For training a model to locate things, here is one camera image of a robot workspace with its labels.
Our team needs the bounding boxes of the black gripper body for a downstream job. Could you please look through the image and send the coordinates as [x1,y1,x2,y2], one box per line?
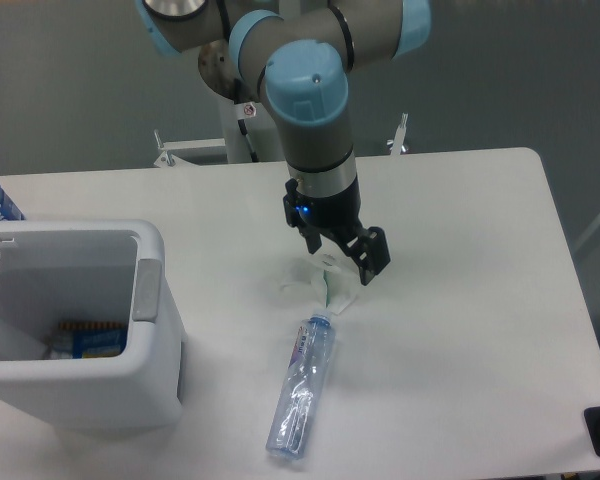
[283,178,364,246]

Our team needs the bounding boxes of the white plastic wrapper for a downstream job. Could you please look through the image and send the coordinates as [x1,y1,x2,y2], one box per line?
[280,254,361,315]

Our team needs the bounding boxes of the clear plastic water bottle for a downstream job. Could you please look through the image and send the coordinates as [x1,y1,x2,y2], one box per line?
[266,309,336,460]

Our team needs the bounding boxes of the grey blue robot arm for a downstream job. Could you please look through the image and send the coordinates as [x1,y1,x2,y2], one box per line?
[136,1,432,284]

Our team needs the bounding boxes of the white trash can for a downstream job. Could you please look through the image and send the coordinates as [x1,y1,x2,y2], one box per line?
[0,220,186,429]

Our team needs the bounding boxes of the blue snack packet in bin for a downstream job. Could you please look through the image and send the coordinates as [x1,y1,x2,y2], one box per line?
[45,320,128,360]

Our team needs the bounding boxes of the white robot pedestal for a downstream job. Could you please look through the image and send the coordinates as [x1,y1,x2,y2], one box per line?
[196,40,286,164]

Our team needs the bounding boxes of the black cable on pedestal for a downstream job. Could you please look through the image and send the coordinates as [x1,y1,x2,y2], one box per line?
[232,77,261,164]

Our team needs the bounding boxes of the white base frame with bolts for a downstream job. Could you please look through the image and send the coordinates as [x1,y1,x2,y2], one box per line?
[153,113,409,168]

